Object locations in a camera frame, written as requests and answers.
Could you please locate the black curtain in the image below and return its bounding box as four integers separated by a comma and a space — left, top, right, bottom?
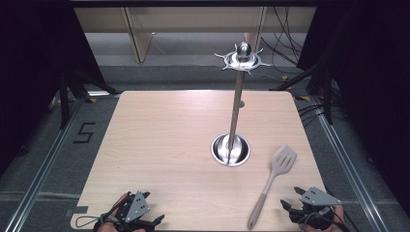
0, 0, 107, 177
296, 0, 410, 223

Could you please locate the person's right hand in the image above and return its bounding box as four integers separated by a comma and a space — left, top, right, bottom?
299, 204, 348, 232

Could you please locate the black metal stand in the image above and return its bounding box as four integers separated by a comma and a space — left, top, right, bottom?
57, 68, 120, 131
270, 57, 337, 126

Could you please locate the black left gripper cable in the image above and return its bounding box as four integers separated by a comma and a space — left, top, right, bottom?
74, 199, 129, 230

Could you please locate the grey silicone slotted spatula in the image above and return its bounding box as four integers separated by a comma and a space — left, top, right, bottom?
247, 144, 298, 230

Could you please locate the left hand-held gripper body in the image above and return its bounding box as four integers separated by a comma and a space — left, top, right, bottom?
102, 190, 152, 232

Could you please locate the beige wooden furniture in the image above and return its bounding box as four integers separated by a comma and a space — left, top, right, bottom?
73, 6, 317, 64

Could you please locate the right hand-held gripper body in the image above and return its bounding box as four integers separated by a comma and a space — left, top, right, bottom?
289, 186, 343, 229

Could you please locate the steel utensil rack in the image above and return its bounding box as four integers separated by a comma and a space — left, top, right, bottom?
211, 42, 274, 168

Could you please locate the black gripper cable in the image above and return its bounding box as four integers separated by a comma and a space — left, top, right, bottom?
74, 199, 129, 230
298, 211, 352, 232

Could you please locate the bundle of black floor cables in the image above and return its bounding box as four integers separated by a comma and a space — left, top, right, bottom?
260, 6, 308, 67

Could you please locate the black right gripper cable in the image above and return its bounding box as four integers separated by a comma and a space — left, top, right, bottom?
298, 211, 352, 232

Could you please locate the aluminium floor rail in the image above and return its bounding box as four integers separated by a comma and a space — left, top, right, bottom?
2, 91, 122, 232
308, 96, 392, 232

